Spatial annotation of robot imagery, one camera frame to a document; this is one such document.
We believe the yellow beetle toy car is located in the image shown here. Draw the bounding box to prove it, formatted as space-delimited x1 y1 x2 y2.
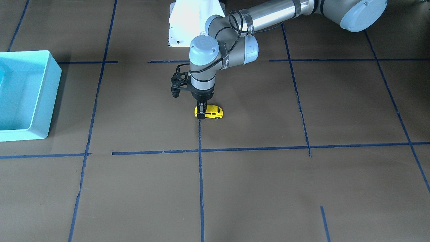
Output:
195 104 224 120

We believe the turquoise plastic bin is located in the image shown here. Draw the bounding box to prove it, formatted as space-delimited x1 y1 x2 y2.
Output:
0 50 62 142

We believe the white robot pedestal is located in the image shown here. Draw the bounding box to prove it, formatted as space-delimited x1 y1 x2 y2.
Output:
168 0 226 47

